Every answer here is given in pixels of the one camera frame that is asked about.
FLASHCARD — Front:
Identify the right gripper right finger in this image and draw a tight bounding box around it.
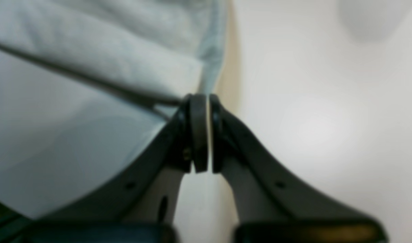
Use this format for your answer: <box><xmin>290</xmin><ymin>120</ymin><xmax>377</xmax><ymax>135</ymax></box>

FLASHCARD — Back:
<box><xmin>209</xmin><ymin>95</ymin><xmax>389</xmax><ymax>243</ymax></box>

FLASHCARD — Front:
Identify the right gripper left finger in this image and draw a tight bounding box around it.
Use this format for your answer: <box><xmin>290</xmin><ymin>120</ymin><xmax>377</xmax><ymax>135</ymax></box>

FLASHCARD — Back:
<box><xmin>24</xmin><ymin>94</ymin><xmax>208</xmax><ymax>243</ymax></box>

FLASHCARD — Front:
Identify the light grey t-shirt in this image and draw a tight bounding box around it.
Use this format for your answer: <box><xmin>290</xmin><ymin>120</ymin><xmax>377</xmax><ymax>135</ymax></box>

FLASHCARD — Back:
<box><xmin>0</xmin><ymin>0</ymin><xmax>228</xmax><ymax>218</ymax></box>

